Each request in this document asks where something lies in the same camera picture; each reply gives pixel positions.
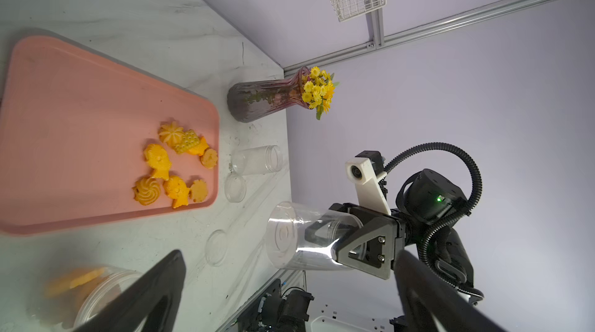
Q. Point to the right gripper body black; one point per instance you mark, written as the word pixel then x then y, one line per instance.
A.
pixel 365 215

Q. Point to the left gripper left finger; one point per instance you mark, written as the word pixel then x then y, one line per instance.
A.
pixel 152 302

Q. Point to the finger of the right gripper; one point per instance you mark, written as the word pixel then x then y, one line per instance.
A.
pixel 372 249
pixel 333 227

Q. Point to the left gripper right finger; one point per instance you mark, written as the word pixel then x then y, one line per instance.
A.
pixel 431 305

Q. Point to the clear jar front cookies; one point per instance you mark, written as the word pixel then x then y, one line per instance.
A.
pixel 285 240

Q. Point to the clear jar with cookies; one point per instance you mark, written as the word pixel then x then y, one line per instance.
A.
pixel 255 161

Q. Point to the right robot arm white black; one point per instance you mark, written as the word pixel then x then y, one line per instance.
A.
pixel 432 205

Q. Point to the clear jar with pretzels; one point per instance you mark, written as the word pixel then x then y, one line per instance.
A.
pixel 74 296

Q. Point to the orange cookie pile on tray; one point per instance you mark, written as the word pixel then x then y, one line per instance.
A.
pixel 181 165

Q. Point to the dark glass flower vase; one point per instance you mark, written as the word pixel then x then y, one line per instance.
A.
pixel 250 101

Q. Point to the pink plastic tray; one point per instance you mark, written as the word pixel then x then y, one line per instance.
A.
pixel 74 126

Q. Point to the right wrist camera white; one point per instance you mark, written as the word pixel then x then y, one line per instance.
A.
pixel 366 171

